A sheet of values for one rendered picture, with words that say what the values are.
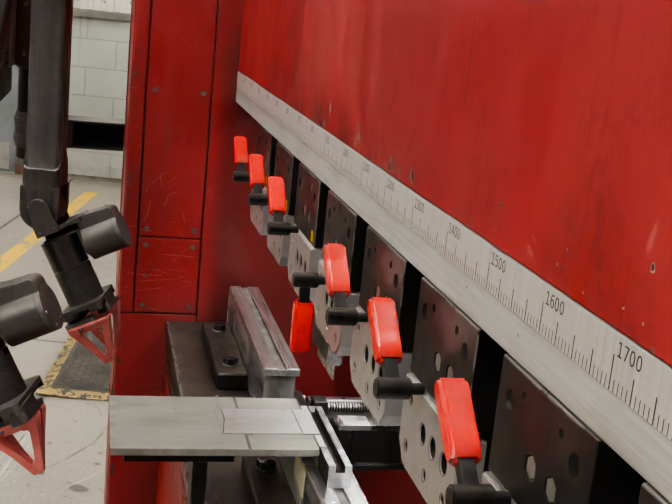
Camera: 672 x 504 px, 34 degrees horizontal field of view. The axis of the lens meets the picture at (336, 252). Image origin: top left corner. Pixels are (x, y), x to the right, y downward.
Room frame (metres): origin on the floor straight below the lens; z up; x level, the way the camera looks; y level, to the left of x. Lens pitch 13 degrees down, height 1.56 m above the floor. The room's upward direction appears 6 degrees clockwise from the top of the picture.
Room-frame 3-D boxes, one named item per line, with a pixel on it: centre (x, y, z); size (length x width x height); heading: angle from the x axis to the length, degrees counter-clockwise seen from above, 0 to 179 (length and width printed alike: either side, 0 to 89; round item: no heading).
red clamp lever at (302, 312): (1.24, 0.03, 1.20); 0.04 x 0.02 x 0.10; 103
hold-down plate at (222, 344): (1.98, 0.19, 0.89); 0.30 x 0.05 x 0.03; 13
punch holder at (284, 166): (1.63, 0.05, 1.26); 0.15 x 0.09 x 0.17; 13
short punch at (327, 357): (1.41, 0.00, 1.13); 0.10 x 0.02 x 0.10; 13
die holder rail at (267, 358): (1.94, 0.12, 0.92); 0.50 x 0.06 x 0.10; 13
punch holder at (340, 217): (1.24, -0.04, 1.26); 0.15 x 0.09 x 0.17; 13
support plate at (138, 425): (1.37, 0.14, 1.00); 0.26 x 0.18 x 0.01; 103
